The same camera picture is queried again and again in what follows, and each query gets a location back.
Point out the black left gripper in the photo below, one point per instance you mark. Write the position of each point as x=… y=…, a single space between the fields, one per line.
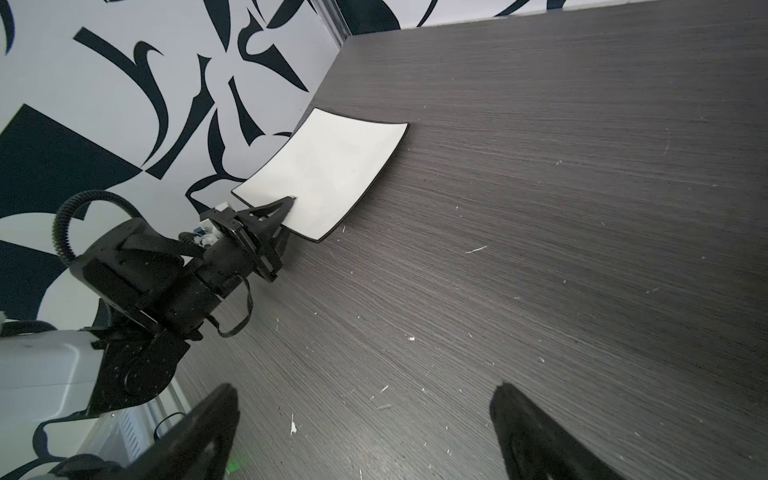
x=259 y=245

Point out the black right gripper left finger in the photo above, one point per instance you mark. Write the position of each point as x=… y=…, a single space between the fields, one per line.
x=197 y=447

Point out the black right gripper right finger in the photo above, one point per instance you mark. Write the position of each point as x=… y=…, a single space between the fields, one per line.
x=534 y=446

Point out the square white plate black underside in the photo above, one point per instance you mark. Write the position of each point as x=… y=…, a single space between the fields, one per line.
x=326 y=166

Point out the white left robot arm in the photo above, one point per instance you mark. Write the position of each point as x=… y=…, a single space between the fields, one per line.
x=158 y=293

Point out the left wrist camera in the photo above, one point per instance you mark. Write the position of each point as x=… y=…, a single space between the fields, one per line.
x=215 y=225

